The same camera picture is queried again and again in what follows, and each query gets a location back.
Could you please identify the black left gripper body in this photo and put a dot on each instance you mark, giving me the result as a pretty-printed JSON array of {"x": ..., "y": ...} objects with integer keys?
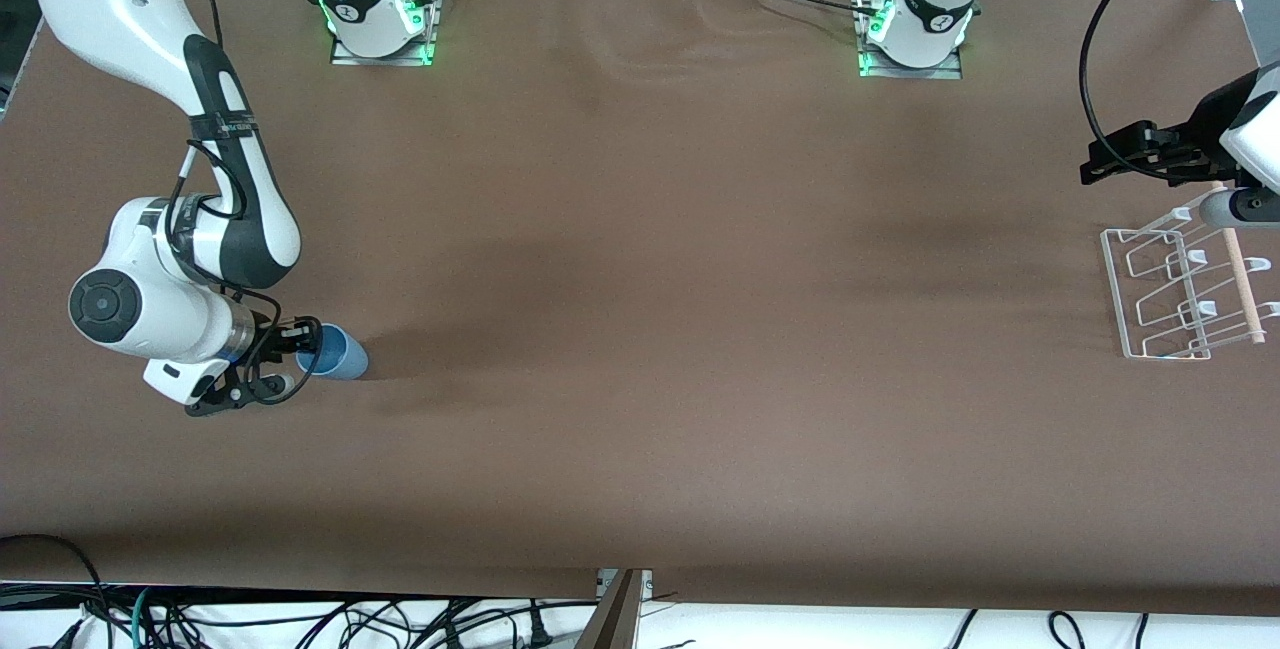
[{"x": 1203, "y": 129}]

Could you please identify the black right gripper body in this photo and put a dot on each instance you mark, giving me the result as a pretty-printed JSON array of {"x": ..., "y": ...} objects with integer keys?
[{"x": 267, "y": 339}]

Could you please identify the blue plastic cup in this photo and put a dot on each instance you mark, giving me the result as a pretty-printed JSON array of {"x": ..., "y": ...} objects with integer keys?
[{"x": 340, "y": 354}]

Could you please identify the brown table cover sheet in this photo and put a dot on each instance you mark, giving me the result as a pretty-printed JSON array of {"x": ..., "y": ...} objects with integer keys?
[{"x": 640, "y": 279}]

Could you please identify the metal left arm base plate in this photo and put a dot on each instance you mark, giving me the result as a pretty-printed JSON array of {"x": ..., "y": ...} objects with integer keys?
[{"x": 940, "y": 72}]

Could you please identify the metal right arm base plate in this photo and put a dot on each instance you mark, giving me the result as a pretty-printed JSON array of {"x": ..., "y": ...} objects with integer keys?
[{"x": 350, "y": 59}]

